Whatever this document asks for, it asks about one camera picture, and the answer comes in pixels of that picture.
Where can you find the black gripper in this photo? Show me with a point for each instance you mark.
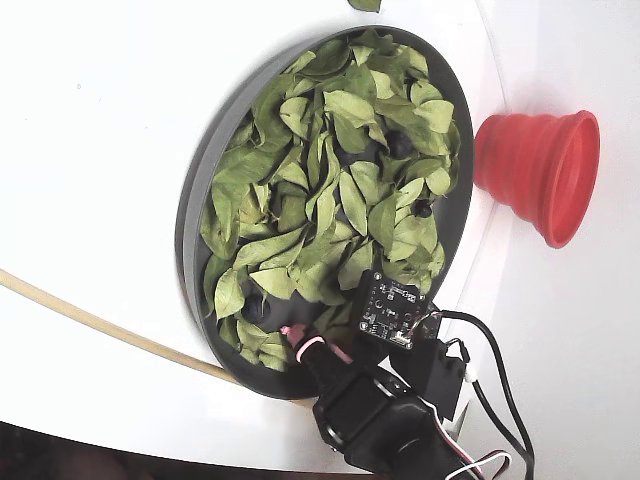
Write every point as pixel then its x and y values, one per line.
pixel 345 392

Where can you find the pile of green leaves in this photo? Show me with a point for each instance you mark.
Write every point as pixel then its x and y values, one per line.
pixel 300 200

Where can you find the dark blueberry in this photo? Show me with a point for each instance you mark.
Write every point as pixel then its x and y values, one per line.
pixel 400 145
pixel 423 208

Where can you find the dark grey round bowl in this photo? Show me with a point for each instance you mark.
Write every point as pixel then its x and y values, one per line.
pixel 192 235

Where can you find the long wooden stick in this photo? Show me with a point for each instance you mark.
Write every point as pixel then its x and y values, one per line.
pixel 100 325

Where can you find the red collapsible silicone cup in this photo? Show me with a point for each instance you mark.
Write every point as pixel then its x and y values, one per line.
pixel 530 165

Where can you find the single green leaf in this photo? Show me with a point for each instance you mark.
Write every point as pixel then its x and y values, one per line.
pixel 367 4

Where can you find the black camera circuit board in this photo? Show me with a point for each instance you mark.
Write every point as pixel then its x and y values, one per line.
pixel 390 310

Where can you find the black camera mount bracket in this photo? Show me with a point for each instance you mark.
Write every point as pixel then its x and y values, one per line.
pixel 440 375

